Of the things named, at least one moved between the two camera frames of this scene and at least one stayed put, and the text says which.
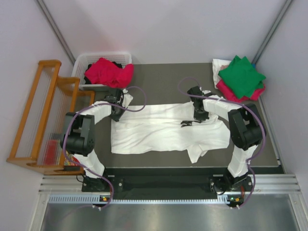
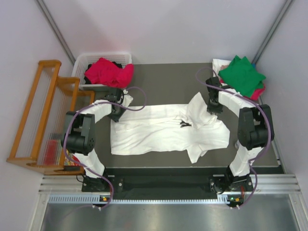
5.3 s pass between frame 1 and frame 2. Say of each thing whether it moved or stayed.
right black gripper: moved
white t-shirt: stayed
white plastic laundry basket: stayed
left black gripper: stayed
